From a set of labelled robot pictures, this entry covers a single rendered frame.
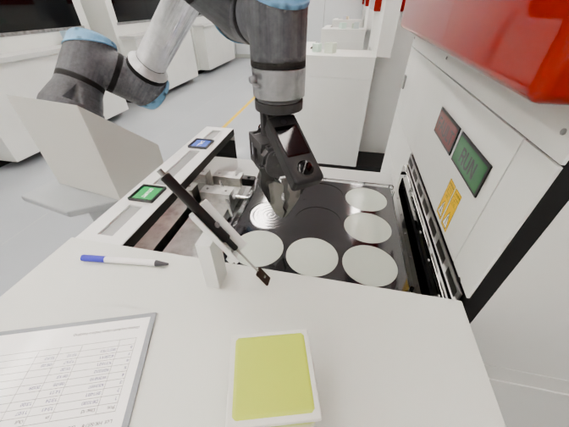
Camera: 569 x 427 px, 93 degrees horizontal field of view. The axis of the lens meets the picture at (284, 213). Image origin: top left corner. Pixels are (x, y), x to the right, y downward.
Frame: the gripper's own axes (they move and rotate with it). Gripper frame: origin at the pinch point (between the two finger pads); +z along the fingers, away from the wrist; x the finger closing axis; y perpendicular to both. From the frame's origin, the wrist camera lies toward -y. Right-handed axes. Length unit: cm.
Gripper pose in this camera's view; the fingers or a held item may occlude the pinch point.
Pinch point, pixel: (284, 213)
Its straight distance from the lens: 50.6
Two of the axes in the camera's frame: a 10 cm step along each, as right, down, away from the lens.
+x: -9.1, 2.5, -3.2
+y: -4.1, -5.6, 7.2
